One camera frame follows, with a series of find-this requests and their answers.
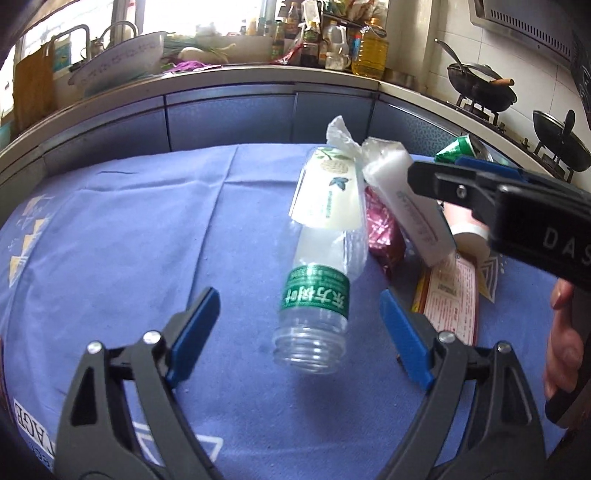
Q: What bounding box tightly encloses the black frying pan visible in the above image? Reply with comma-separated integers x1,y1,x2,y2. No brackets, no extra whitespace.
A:
532,109,590,173

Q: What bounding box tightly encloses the yellow cooking oil bottle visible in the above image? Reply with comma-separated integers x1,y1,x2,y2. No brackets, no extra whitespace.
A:
352,17,389,80

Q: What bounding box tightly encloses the wooden cutting board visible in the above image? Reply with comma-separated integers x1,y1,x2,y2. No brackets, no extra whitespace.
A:
13,42,56,134

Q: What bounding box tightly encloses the clear plastic water bottle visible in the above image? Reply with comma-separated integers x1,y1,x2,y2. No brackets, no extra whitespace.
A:
273,146,369,374

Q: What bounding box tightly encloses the white enamel basin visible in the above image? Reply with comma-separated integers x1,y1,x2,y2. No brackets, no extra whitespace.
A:
68,31,166,97

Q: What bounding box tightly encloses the green crushed beer can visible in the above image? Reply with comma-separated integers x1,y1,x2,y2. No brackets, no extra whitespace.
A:
435,134,493,164

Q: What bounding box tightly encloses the chrome sink faucet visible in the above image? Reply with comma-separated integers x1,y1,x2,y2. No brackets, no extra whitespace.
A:
41,20,138,72

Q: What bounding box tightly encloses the kitchen counter cabinet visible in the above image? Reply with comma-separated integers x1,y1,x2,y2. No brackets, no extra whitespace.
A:
1,66,546,217

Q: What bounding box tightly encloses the blue printed tablecloth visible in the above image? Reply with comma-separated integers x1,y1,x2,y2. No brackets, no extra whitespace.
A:
0,142,569,480

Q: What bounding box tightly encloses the white tissue packet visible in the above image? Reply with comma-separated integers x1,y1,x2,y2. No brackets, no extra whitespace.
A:
362,137,456,267

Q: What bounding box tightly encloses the black wok with spatula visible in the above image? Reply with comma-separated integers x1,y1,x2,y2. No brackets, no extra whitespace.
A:
435,39,517,113

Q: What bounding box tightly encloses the person's right hand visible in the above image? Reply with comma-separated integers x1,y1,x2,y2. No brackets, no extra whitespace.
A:
543,279,584,399

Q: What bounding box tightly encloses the pink white paper cup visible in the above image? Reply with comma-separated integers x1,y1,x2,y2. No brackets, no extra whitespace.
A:
444,203,491,264

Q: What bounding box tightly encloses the gas stove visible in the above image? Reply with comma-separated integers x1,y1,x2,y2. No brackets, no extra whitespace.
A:
443,94,578,183

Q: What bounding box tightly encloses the range hood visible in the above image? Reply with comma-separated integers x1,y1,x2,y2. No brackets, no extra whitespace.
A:
469,0,590,67

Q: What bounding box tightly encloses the white plastic jug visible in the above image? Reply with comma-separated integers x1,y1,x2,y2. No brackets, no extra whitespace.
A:
325,20,351,71

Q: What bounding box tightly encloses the maroon foil snack wrapper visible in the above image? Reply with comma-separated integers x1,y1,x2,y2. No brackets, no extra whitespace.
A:
365,186,407,280

